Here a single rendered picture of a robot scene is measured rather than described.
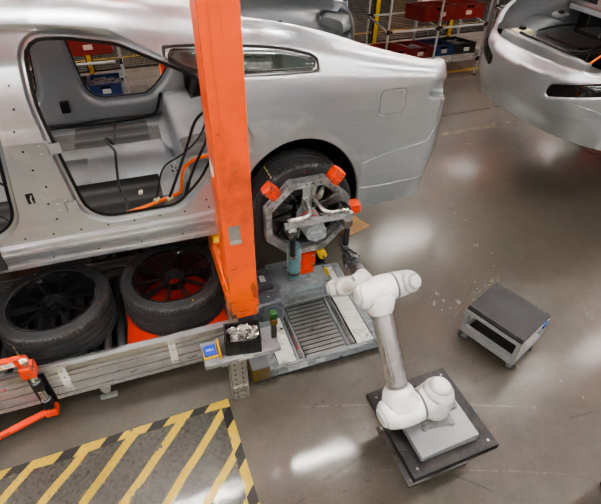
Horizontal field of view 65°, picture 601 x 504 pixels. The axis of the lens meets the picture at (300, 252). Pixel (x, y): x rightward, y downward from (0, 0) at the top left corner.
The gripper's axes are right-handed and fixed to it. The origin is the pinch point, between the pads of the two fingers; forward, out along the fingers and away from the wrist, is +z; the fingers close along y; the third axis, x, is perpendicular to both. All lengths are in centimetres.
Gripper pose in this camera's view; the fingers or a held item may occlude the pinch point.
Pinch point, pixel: (343, 248)
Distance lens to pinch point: 303.4
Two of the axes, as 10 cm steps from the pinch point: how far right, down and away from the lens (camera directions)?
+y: 6.8, -6.8, -2.7
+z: -3.2, -6.1, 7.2
